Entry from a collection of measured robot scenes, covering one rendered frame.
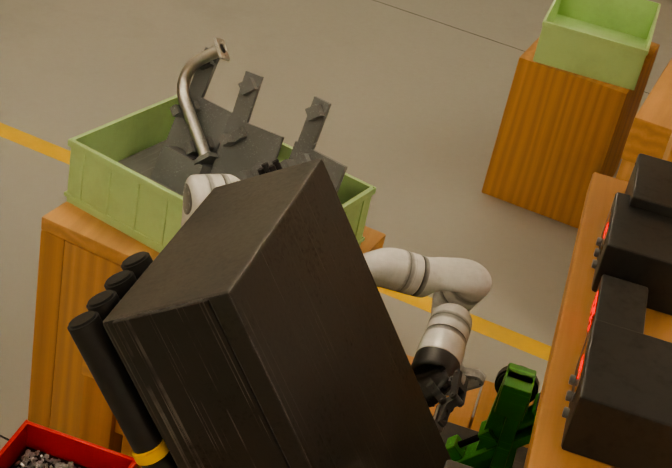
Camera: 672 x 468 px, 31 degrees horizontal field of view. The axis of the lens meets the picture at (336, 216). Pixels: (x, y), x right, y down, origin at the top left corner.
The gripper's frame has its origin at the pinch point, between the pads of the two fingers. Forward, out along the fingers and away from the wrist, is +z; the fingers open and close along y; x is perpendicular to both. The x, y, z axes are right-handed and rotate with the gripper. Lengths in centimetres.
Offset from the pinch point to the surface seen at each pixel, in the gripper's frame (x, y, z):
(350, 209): 12, -59, -91
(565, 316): -15.5, 37.3, 2.8
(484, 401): 37, -24, -44
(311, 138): -6, -61, -99
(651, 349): -16, 51, 14
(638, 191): -13.9, 43.0, -21.0
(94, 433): -5, -85, -16
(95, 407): -9, -81, -18
